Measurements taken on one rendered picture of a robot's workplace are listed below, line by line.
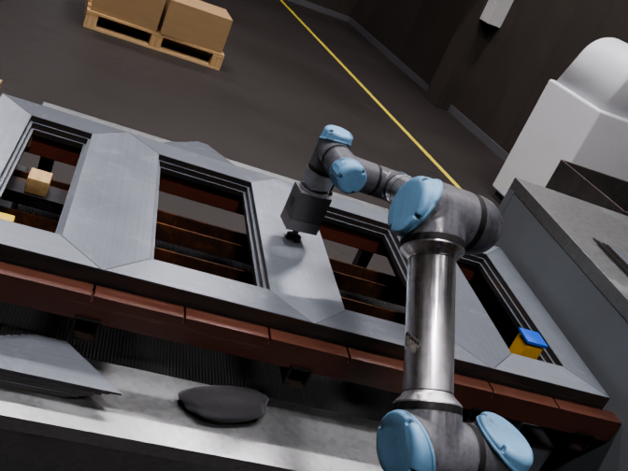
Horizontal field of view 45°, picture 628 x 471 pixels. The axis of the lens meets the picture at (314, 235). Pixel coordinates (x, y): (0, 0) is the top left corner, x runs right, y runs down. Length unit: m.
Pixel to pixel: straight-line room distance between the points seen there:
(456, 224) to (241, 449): 0.59
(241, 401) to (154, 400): 0.17
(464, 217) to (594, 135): 4.44
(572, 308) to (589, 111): 3.67
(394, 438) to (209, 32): 5.37
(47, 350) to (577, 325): 1.38
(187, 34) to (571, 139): 3.08
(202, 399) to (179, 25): 5.03
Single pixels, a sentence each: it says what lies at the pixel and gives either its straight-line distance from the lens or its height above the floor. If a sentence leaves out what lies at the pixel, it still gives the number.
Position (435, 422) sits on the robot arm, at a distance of 1.25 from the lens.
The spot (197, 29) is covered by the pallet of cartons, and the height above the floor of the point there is 0.27.
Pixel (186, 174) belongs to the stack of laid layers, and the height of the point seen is 0.83.
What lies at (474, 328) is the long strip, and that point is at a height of 0.86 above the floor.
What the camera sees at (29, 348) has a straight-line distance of 1.51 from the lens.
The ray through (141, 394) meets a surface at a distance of 1.54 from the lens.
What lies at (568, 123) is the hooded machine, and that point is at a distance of 5.90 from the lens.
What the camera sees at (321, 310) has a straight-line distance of 1.66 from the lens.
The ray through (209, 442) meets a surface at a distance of 1.49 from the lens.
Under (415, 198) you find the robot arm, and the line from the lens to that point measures 1.35.
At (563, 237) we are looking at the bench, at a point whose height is 1.03.
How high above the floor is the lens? 1.65
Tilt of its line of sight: 23 degrees down
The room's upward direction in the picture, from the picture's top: 24 degrees clockwise
